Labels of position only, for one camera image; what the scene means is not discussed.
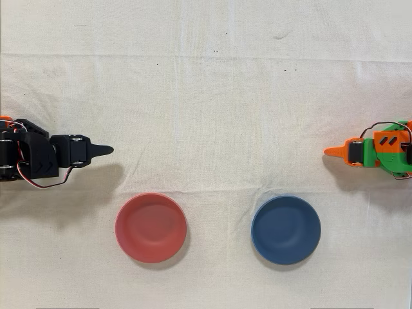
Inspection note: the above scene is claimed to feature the pink plastic bowl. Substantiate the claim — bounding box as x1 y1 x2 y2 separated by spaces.
115 192 188 264

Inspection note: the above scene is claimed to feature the blue plastic bowl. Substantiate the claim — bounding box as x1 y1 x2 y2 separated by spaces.
250 194 322 266

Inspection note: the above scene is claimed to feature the white tablecloth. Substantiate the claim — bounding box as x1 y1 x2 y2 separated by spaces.
0 0 412 309

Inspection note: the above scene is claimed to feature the red white black servo cable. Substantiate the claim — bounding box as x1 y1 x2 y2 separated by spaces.
16 160 74 189

